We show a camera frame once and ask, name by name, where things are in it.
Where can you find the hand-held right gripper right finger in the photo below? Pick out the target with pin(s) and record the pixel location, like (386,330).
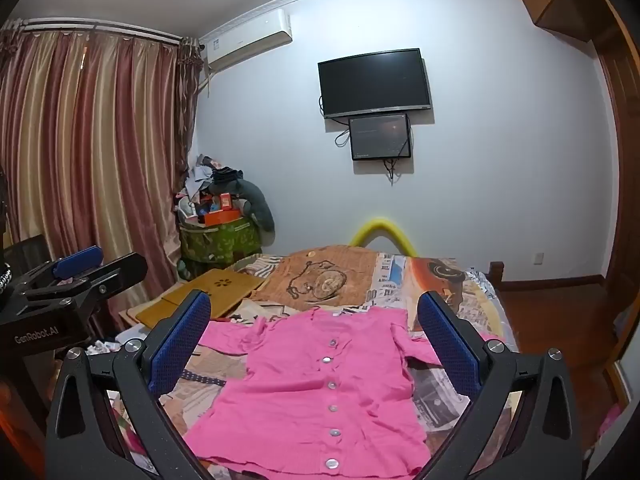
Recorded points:
(450,345)

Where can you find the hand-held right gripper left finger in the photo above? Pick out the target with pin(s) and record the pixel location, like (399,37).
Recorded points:
(180,340)

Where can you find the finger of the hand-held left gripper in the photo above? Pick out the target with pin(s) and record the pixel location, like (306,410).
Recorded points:
(122,272)
(75,262)

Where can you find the pink buttoned shirt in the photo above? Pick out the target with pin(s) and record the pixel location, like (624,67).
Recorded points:
(310,385)

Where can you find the pile of clothes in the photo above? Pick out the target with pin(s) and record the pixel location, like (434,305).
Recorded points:
(200,180)

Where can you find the orange flat box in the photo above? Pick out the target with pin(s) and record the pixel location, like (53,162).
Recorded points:
(220,217)

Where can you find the small red box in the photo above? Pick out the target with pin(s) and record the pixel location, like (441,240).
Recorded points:
(227,201)

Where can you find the striped brown curtain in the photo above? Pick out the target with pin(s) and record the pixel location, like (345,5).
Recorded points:
(100,135)

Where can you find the yellow foam tube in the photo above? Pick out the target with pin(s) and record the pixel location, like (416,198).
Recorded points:
(380,226)

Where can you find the printed blanket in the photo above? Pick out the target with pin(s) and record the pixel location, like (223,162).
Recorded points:
(325,280)

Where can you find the grey plush toy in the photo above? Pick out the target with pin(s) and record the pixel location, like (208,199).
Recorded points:
(257,205)

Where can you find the curtain rod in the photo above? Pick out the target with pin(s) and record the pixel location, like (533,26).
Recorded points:
(100,27)

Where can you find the white air conditioner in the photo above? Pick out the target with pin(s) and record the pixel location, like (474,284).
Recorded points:
(245,40)

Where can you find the wooden bed post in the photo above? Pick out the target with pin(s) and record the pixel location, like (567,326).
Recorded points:
(496,272)

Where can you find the small black wall monitor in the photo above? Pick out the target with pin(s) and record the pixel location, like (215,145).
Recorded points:
(380,137)

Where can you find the black wall television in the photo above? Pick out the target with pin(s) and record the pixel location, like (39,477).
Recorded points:
(375,82)

